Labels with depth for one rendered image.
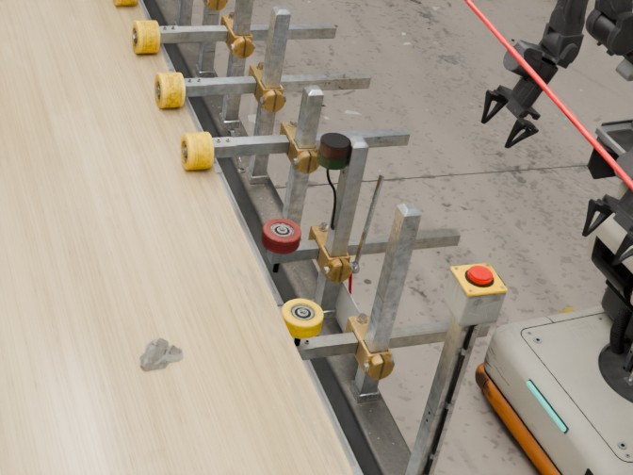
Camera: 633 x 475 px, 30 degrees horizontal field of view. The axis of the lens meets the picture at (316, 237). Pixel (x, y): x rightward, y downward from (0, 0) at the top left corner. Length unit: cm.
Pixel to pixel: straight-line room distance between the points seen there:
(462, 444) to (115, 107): 136
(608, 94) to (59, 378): 359
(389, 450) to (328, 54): 294
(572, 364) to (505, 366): 18
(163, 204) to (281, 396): 58
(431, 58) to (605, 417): 238
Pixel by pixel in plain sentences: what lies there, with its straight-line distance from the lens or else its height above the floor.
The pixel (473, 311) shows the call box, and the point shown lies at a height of 118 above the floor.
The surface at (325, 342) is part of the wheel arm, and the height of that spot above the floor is 82.
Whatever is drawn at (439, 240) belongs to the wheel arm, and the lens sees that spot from 258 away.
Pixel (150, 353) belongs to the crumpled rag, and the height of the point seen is 92.
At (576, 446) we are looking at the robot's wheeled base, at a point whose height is 24.
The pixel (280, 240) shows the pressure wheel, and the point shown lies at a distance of 239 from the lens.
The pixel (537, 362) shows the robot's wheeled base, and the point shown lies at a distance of 324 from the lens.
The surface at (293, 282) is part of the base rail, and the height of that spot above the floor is 70.
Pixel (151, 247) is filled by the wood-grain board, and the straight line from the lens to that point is 234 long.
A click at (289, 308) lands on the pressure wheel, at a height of 91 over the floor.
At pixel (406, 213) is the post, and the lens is 208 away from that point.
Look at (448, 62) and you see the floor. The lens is 515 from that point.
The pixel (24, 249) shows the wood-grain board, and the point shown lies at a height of 90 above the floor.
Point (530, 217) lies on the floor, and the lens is 429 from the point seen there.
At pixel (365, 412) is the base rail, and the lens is 236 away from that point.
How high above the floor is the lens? 235
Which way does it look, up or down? 37 degrees down
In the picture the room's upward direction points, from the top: 11 degrees clockwise
